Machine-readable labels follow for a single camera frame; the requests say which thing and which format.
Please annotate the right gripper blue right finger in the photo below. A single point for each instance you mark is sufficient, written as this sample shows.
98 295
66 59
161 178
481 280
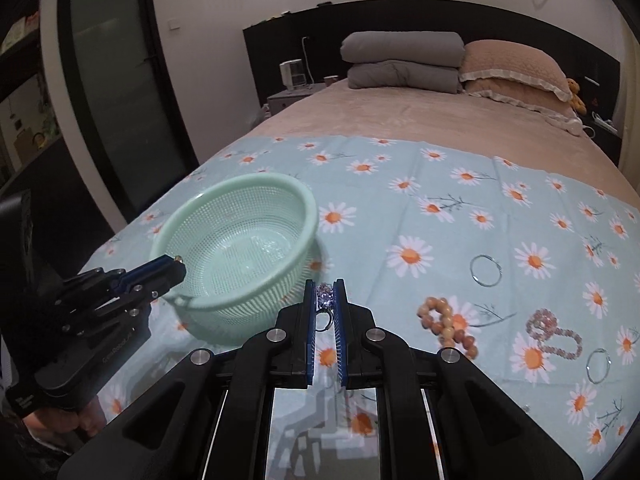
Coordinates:
339 295

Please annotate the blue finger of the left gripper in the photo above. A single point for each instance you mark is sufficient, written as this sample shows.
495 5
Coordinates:
162 268
152 291

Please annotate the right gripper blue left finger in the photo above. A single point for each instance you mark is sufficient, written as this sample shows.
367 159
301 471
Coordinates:
310 303

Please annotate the crystal earring with ring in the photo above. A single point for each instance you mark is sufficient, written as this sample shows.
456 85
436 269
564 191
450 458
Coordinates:
324 307

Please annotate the mint green mesh basket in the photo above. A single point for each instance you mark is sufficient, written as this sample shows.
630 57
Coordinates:
245 244

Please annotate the large silver hoop earring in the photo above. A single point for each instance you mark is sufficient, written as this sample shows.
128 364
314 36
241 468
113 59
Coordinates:
485 271

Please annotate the left hand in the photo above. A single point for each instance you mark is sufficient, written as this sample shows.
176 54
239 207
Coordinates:
90 419

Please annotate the dark glass door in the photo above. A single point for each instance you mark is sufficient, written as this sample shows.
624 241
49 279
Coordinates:
123 100

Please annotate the grey nightstand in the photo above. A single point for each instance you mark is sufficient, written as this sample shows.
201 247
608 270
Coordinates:
285 98

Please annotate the daisy print blue cloth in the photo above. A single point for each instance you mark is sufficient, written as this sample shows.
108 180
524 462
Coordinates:
399 222

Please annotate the beige bed cover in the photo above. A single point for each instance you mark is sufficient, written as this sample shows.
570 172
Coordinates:
475 125

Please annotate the small cup on nightstand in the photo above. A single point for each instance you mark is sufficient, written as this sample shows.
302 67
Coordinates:
329 80

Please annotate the lower grey folded blanket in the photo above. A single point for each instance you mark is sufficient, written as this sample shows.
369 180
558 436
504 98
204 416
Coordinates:
393 73

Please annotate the grey folded blanket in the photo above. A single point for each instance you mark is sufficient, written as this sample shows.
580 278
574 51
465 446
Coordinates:
444 49
393 73

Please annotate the small white appliance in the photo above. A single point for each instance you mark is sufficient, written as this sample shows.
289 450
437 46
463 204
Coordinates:
293 74

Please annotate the upper grey folded blanket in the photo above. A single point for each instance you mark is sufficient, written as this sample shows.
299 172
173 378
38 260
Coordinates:
444 49

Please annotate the lower beige ruffled pillow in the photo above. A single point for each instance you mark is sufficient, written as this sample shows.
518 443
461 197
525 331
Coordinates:
553 117

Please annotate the beige ruffled pillow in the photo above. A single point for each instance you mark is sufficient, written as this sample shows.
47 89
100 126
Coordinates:
508 60
553 117

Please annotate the upper beige ruffled pillow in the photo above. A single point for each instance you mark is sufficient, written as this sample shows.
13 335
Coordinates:
508 60

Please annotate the white headphones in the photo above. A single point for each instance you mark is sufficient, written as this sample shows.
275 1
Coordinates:
574 126

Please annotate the brown teddy bear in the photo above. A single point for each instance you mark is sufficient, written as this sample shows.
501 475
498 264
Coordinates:
576 102

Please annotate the white power strip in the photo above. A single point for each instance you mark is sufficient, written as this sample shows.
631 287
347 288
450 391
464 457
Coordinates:
604 124

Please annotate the wall switch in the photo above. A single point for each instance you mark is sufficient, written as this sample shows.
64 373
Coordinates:
173 24

